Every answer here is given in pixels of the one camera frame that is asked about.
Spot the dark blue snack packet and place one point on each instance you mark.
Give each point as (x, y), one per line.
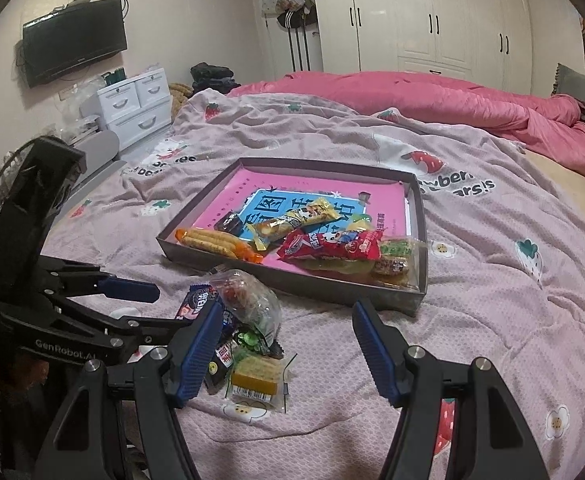
(195, 302)

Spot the clear packet with yellow cake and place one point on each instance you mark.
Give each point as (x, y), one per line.
(257, 380)

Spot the beige bed sheet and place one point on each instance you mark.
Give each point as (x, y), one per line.
(572, 200)

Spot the orange biscuit packet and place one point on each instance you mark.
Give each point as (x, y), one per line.
(212, 242)

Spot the pink quilt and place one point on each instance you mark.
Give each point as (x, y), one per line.
(447, 105)

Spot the white drawer cabinet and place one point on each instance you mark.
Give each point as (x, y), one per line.
(132, 105)

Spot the clear plastic candy bag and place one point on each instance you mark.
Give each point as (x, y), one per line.
(250, 300)

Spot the coat rack with bags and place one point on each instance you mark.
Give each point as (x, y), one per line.
(292, 10)

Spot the white glossy wardrobe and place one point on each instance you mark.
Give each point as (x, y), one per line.
(422, 20)

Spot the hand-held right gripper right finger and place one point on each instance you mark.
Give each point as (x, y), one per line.
(375, 355)

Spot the pink book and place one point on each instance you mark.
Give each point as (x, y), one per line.
(272, 185)

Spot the clear cookie packet green label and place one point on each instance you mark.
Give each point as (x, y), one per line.
(395, 260)

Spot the small dark brown snack packet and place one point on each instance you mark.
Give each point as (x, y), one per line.
(230, 222)

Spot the grey padded bench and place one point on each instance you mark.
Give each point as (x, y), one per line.
(100, 157)

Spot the black snack packet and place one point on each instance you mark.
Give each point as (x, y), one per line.
(222, 355)

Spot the grey headboard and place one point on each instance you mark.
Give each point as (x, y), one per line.
(579, 80)

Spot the yellow snack packet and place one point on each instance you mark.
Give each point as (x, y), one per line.
(292, 222)

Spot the grey shallow box tray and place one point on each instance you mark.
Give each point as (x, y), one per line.
(412, 280)

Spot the black wall television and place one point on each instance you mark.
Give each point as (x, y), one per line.
(75, 42)

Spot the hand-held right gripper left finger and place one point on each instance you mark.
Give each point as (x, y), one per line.
(197, 355)

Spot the brown plush toy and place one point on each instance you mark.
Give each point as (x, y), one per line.
(178, 97)

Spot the pile of dark clothes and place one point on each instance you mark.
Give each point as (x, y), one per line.
(212, 77)

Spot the red snack packet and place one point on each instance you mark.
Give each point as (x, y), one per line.
(327, 246)

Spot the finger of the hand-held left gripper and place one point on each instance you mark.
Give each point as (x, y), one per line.
(122, 330)
(127, 287)

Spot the pink printed blanket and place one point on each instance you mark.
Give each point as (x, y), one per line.
(472, 320)

